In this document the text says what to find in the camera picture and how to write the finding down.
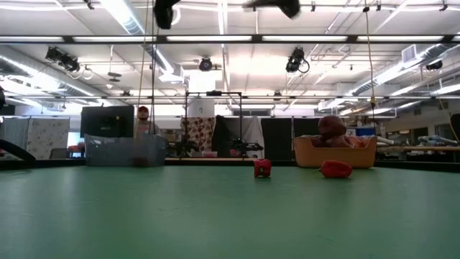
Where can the red chair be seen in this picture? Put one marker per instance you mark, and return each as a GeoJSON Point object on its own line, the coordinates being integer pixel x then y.
{"type": "Point", "coordinates": [76, 148]}

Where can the blue box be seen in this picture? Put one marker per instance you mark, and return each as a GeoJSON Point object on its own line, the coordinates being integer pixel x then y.
{"type": "Point", "coordinates": [364, 131]}

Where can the black metal stand frame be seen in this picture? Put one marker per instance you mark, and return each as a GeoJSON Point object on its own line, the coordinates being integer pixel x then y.
{"type": "Point", "coordinates": [213, 93]}

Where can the dark red apple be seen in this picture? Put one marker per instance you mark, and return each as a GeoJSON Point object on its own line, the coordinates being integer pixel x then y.
{"type": "Point", "coordinates": [331, 126]}
{"type": "Point", "coordinates": [317, 141]}
{"type": "Point", "coordinates": [341, 142]}

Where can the white draped cloth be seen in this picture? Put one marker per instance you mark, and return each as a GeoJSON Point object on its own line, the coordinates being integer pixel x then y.
{"type": "Point", "coordinates": [253, 129]}

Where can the person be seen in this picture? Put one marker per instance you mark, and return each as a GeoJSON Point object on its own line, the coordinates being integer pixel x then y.
{"type": "Point", "coordinates": [143, 113]}

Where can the green table mat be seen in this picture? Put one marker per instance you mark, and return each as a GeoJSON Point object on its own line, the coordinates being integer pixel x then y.
{"type": "Point", "coordinates": [215, 216]}

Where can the black curtain panel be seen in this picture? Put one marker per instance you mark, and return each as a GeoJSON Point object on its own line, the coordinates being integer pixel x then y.
{"type": "Point", "coordinates": [276, 138]}
{"type": "Point", "coordinates": [307, 126]}

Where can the black aluminium table frame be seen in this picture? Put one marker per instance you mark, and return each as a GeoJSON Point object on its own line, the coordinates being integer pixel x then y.
{"type": "Point", "coordinates": [413, 165]}

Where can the long red pepper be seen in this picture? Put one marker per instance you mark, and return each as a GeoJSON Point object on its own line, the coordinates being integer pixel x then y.
{"type": "Point", "coordinates": [336, 170]}

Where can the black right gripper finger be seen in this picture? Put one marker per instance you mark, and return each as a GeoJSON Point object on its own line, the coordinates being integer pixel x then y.
{"type": "Point", "coordinates": [287, 7]}

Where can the white air vent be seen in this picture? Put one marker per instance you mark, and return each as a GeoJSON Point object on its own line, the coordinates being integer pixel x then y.
{"type": "Point", "coordinates": [409, 54]}

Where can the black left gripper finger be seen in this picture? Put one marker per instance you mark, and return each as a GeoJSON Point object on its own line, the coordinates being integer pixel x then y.
{"type": "Point", "coordinates": [164, 14]}

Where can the black draped cloth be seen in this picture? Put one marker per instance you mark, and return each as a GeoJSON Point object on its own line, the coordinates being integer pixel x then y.
{"type": "Point", "coordinates": [224, 131]}

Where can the black monitor screen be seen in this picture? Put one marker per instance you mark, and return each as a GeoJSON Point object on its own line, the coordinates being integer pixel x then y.
{"type": "Point", "coordinates": [108, 120]}

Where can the brown patterned cloth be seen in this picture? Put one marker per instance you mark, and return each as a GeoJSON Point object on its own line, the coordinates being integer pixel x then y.
{"type": "Point", "coordinates": [199, 131]}

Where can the grey translucent plastic basket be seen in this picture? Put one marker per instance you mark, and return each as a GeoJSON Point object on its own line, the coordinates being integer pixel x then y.
{"type": "Point", "coordinates": [108, 151]}

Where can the orange-red apple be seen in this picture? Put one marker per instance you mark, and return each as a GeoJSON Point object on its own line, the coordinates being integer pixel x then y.
{"type": "Point", "coordinates": [358, 142]}

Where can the black ceiling-mounted camera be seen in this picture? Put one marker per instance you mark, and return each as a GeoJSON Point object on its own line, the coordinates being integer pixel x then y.
{"type": "Point", "coordinates": [295, 61]}
{"type": "Point", "coordinates": [205, 64]}
{"type": "Point", "coordinates": [66, 62]}

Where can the orange plastic basket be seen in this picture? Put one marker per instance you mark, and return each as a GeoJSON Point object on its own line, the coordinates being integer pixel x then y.
{"type": "Point", "coordinates": [338, 158]}

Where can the long wooden workbench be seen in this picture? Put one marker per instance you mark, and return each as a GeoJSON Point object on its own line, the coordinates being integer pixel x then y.
{"type": "Point", "coordinates": [424, 148]}

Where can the white patterned partition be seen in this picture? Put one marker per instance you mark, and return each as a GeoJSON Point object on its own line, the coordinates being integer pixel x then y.
{"type": "Point", "coordinates": [46, 138]}

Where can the long ceiling light bar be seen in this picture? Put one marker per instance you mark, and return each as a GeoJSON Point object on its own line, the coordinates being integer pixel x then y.
{"type": "Point", "coordinates": [208, 38]}

